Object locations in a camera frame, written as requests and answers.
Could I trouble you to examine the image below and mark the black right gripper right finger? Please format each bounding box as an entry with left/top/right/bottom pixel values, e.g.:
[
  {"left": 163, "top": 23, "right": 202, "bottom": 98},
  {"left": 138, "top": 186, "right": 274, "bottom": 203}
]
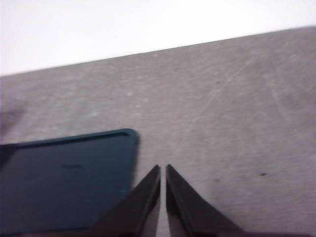
[{"left": 165, "top": 163, "right": 244, "bottom": 237}]

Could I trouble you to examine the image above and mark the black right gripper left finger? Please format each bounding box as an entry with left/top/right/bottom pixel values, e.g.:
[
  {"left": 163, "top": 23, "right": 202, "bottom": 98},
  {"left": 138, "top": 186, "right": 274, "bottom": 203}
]
[{"left": 81, "top": 164, "right": 161, "bottom": 237}]

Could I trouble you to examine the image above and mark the dark green rectangular tray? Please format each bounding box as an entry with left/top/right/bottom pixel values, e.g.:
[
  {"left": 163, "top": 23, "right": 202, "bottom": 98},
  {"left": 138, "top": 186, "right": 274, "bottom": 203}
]
[{"left": 0, "top": 128, "right": 140, "bottom": 230}]

